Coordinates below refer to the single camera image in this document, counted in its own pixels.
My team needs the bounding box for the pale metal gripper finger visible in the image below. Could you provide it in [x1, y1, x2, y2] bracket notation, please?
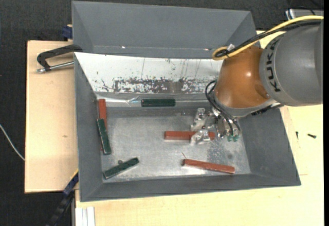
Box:
[190, 107, 215, 131]
[189, 129, 215, 146]

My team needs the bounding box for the red-brown flat block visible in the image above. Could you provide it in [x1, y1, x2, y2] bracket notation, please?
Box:
[98, 98, 107, 128]
[163, 130, 216, 142]
[181, 159, 236, 175]

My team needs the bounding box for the pale wood board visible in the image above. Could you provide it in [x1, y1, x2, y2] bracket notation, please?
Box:
[24, 40, 79, 194]

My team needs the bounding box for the dark green flat block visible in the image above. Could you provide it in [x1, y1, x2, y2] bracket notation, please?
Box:
[140, 98, 177, 108]
[96, 118, 113, 156]
[102, 157, 140, 180]

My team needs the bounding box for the grey metal bin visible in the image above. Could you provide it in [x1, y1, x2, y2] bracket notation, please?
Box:
[71, 0, 302, 203]

